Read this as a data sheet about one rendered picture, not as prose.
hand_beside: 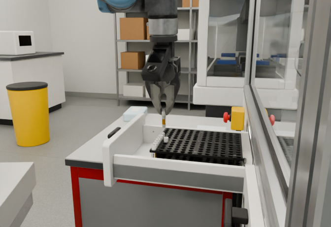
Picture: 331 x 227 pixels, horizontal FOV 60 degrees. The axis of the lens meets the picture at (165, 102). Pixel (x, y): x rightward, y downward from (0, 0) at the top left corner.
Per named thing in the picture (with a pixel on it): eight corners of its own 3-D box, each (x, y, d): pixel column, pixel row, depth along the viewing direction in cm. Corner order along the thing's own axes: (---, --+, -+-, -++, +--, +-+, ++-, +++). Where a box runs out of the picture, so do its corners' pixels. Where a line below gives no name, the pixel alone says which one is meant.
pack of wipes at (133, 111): (141, 122, 139) (141, 113, 138) (122, 121, 140) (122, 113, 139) (148, 114, 153) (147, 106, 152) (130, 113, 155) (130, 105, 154)
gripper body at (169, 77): (182, 77, 81) (181, 33, 78) (175, 85, 74) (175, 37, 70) (155, 76, 83) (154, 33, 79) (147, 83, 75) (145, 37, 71)
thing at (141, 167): (113, 179, 70) (112, 156, 68) (144, 142, 94) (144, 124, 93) (288, 200, 61) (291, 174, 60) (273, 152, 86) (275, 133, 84)
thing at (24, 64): (-27, 124, 384) (-43, 30, 356) (31, 104, 493) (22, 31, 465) (19, 128, 368) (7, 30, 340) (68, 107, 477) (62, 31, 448)
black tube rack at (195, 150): (149, 174, 72) (149, 149, 70) (165, 147, 89) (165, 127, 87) (241, 183, 67) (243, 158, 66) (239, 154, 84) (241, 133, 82)
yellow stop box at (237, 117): (228, 130, 104) (229, 111, 102) (229, 124, 111) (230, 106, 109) (243, 131, 103) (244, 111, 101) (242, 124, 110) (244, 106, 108)
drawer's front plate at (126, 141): (104, 187, 69) (101, 144, 66) (140, 144, 96) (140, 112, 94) (111, 188, 69) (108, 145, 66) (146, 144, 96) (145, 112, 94)
